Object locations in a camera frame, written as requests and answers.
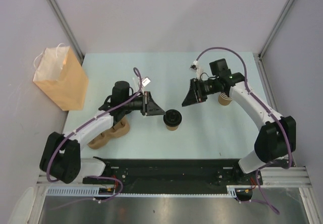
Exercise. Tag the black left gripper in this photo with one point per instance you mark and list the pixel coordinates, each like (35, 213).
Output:
(149, 107)

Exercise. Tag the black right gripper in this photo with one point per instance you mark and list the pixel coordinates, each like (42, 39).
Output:
(195, 94)

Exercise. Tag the black plastic cup lid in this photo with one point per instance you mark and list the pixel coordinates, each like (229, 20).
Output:
(172, 118)

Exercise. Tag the single brown paper cup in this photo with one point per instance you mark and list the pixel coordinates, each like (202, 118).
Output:
(172, 127)

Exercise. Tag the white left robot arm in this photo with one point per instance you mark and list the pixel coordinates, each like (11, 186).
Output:
(61, 158)

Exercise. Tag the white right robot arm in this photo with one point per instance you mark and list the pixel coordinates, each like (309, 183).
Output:
(277, 133)

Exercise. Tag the stack of brown paper cups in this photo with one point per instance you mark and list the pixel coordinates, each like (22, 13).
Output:
(223, 99)

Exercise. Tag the brown pulp cup carrier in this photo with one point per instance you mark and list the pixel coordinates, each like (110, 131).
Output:
(118, 130)

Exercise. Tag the brown paper bag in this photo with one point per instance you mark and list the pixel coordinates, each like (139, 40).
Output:
(59, 74)

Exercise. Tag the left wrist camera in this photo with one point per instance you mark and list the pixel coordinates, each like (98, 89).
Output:
(145, 81)

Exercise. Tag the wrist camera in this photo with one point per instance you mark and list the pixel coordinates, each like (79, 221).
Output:
(195, 67)
(145, 81)

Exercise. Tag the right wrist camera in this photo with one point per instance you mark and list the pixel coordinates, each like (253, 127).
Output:
(195, 67)

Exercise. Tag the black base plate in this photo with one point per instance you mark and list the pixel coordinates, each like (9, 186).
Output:
(212, 171)

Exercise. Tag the white slotted cable duct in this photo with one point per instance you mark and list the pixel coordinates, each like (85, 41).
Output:
(72, 191)

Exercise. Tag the aluminium frame rail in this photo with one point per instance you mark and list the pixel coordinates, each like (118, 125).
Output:
(269, 177)

